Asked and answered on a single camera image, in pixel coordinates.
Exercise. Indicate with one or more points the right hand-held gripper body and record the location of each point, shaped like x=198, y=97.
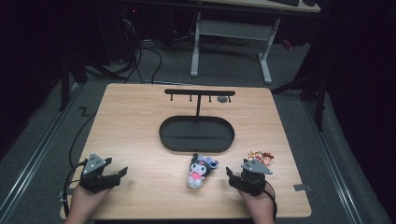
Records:
x=253, y=179

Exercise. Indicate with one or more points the person's left hand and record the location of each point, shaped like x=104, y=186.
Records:
x=88, y=197

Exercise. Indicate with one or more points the grey tape strip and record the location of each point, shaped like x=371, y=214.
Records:
x=63, y=193
x=302, y=187

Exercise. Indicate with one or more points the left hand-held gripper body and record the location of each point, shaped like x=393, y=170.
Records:
x=93, y=165

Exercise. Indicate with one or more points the white frame wooden desk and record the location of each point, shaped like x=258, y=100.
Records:
x=233, y=29

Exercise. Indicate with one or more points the metal floor rail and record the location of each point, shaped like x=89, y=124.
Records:
x=334, y=168
x=37, y=152

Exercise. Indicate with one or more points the person's right hand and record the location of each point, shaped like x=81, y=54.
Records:
x=257, y=202

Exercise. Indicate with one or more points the black metal stand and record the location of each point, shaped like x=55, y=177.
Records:
x=67, y=81
x=317, y=93

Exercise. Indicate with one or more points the black key holder stand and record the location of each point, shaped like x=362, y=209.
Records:
x=196, y=133

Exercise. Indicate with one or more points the grey round table grommet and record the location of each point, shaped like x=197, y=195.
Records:
x=222, y=99

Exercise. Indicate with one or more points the black keyboard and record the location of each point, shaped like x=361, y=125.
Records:
x=285, y=2

